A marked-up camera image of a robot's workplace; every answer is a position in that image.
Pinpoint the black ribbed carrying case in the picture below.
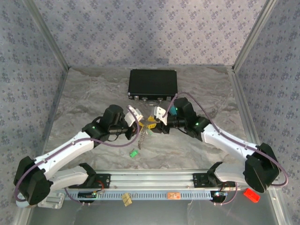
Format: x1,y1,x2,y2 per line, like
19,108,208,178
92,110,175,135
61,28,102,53
127,69,179,106

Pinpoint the white tray with black part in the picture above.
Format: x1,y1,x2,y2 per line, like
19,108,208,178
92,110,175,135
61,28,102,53
46,169,237,190

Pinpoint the grey slotted cable duct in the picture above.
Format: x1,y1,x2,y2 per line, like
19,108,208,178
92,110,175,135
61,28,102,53
63,190,213,201

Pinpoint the key ring with yellow tags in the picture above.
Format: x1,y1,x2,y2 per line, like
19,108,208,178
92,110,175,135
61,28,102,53
137,127,154,150

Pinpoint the right small circuit board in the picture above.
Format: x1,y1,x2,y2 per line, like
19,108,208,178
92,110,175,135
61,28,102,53
210,191,228,203

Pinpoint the small circuit board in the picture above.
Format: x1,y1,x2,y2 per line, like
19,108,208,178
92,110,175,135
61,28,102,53
78,191,97,199
210,191,228,203

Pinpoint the small wooden block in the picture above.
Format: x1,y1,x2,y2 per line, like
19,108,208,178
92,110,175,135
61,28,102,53
121,193,133,207

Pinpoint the white plastic bracket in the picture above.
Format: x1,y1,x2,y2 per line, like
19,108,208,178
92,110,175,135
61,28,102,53
37,192,65,209

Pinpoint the aluminium table edge rail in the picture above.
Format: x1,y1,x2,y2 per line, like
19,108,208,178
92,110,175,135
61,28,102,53
227,67,290,225
38,67,70,160

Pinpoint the white tape roll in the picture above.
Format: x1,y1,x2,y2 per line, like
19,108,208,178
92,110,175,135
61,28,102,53
16,201,36,209

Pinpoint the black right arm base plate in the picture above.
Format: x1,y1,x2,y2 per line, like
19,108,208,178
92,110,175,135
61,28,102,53
192,172,216,188

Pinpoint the red plastic block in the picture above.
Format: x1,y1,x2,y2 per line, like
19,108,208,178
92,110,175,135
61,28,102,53
243,187,261,203

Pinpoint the aluminium frame post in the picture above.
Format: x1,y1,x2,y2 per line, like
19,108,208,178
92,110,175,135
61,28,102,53
22,0,70,70
231,0,280,73

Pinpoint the left small circuit board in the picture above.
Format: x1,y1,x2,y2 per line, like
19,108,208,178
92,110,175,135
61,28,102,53
78,191,97,199

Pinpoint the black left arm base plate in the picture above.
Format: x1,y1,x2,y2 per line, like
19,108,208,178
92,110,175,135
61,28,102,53
68,173,111,189

